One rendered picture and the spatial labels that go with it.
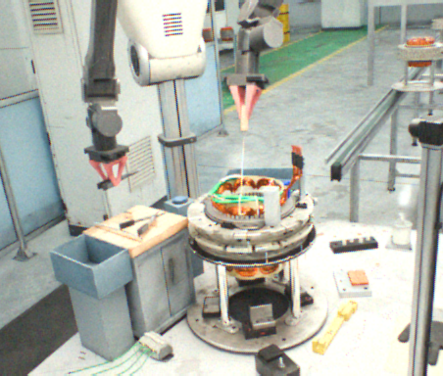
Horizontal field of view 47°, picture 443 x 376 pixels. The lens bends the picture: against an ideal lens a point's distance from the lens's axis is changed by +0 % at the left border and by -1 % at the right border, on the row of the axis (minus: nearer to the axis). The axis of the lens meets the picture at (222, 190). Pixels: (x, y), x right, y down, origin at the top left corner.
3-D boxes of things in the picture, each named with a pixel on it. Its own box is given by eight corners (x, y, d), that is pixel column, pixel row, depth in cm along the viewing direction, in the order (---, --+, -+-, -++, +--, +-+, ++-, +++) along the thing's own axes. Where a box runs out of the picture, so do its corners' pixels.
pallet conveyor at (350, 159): (445, 318, 254) (459, 168, 224) (324, 295, 282) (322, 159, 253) (495, 46, 1042) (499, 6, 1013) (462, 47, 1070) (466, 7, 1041)
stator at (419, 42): (416, 62, 394) (417, 35, 386) (441, 64, 377) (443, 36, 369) (397, 67, 382) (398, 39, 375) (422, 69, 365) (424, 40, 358)
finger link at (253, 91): (252, 117, 119) (255, 76, 118) (223, 117, 121) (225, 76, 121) (261, 120, 125) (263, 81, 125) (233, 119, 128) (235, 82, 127)
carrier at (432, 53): (412, 79, 410) (414, 41, 399) (457, 84, 380) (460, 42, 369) (380, 88, 390) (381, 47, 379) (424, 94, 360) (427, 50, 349)
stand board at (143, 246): (133, 258, 122) (131, 249, 121) (83, 240, 133) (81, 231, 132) (189, 225, 136) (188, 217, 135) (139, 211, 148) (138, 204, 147)
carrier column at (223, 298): (228, 331, 132) (221, 259, 124) (220, 328, 133) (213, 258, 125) (233, 325, 133) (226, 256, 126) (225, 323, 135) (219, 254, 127)
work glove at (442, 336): (453, 375, 113) (454, 367, 112) (390, 360, 119) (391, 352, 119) (462, 313, 133) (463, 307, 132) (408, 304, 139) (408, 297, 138)
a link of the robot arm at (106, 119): (116, 75, 124) (79, 76, 120) (129, 82, 114) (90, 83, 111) (118, 124, 128) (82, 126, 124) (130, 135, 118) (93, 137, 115)
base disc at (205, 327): (289, 372, 117) (289, 368, 117) (158, 326, 138) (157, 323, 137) (349, 287, 147) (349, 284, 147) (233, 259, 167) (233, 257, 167)
